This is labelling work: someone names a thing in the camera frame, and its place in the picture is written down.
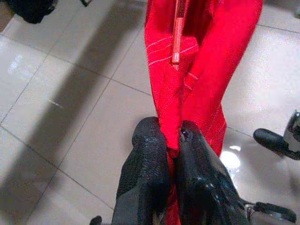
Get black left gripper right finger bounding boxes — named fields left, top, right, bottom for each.
left=176, top=120, right=253, bottom=225

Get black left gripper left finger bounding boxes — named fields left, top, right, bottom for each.
left=112, top=116, right=171, bottom=225

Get red shirt thin white stripes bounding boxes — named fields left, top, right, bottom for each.
left=143, top=0, right=263, bottom=225

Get red plastic hanger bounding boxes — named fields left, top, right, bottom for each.
left=170, top=0, right=189, bottom=71

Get black bulky object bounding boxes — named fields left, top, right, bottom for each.
left=4, top=0, right=57, bottom=24

